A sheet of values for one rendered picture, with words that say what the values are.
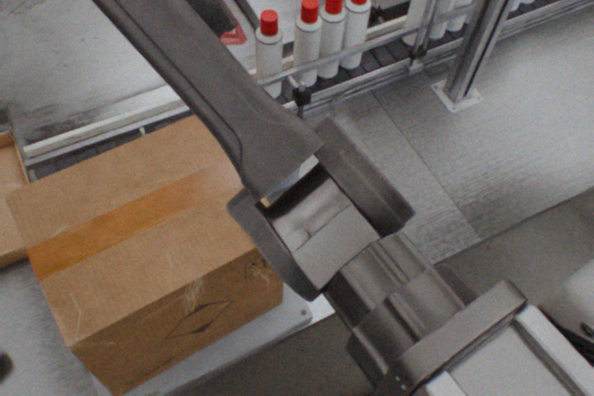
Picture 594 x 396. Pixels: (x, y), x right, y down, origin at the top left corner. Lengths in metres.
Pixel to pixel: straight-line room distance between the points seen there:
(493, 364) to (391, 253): 0.09
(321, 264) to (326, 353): 1.51
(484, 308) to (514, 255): 1.83
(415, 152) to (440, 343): 0.93
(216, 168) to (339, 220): 0.47
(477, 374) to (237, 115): 0.22
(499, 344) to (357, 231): 0.11
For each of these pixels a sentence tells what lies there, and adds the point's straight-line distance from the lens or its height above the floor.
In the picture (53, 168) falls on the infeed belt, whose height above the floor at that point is 0.88.
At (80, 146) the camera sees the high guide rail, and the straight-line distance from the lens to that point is 1.10.
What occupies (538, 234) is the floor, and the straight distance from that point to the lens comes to 2.25.
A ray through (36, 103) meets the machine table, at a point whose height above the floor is 0.83.
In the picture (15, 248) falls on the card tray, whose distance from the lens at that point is 1.14.
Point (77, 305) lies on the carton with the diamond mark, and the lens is 0.78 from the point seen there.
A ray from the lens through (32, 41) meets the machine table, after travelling 1.49.
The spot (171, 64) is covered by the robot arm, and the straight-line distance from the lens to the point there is 0.41.
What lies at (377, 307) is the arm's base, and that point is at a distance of 0.36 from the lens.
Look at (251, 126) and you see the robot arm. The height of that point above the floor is 1.50.
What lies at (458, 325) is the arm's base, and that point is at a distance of 0.34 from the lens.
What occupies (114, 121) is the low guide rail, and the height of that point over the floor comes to 0.91.
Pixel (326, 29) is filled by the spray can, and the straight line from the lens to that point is 1.17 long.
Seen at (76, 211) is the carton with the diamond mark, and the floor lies 1.12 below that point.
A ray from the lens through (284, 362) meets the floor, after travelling 1.88.
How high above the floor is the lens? 1.81
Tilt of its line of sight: 57 degrees down
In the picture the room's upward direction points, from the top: 4 degrees clockwise
